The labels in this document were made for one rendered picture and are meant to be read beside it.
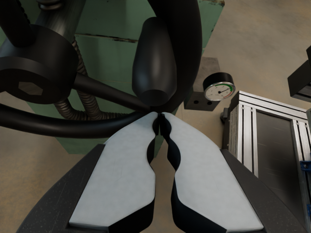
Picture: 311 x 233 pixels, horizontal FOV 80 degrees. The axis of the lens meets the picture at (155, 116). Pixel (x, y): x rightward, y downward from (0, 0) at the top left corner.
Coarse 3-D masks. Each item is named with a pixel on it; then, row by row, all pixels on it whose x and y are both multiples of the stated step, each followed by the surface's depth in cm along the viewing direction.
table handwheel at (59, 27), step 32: (0, 0) 11; (64, 0) 20; (160, 0) 11; (192, 0) 11; (32, 32) 14; (64, 32) 18; (192, 32) 13; (0, 64) 14; (32, 64) 14; (64, 64) 16; (192, 64) 15; (32, 96) 17; (64, 96) 17; (96, 96) 20; (128, 96) 21; (32, 128) 26; (64, 128) 27; (96, 128) 27
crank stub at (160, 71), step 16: (144, 32) 11; (160, 32) 11; (144, 48) 10; (160, 48) 10; (144, 64) 9; (160, 64) 9; (144, 80) 9; (160, 80) 9; (176, 80) 10; (144, 96) 9; (160, 96) 9
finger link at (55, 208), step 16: (80, 160) 8; (96, 160) 8; (64, 176) 7; (80, 176) 7; (48, 192) 7; (64, 192) 7; (80, 192) 7; (32, 208) 6; (48, 208) 6; (64, 208) 6; (32, 224) 6; (48, 224) 6; (64, 224) 6
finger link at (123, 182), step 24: (144, 120) 11; (120, 144) 9; (144, 144) 9; (96, 168) 8; (120, 168) 8; (144, 168) 8; (96, 192) 7; (120, 192) 7; (144, 192) 7; (72, 216) 6; (96, 216) 6; (120, 216) 6; (144, 216) 7
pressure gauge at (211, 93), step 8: (208, 80) 38; (216, 80) 37; (224, 80) 36; (232, 80) 37; (208, 88) 37; (216, 88) 38; (224, 88) 38; (232, 88) 38; (208, 96) 40; (216, 96) 40; (224, 96) 40
